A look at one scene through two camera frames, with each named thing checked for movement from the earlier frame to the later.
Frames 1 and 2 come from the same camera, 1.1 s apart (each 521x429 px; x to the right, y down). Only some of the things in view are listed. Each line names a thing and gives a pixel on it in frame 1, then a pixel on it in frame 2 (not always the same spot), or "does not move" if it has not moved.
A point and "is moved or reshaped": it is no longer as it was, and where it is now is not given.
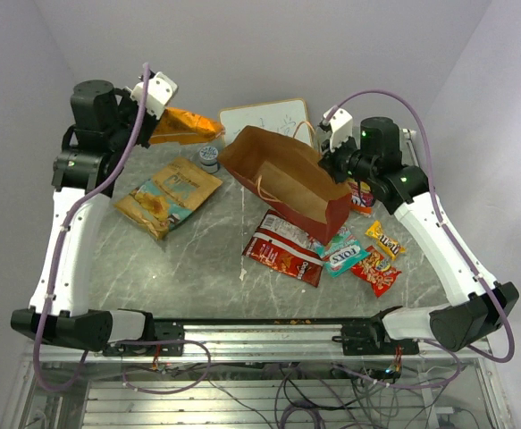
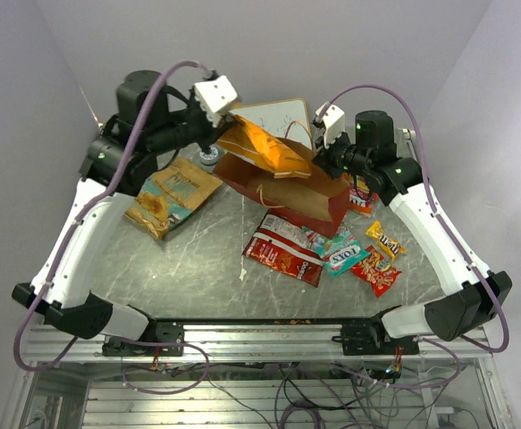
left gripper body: (130, 112) to (196, 129)
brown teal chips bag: (164, 201) does not move
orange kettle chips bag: (178, 126) is moved or reshaped
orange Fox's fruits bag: (362, 197) does not move
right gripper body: (339, 161) does not move
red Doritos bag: (282, 246) does not move
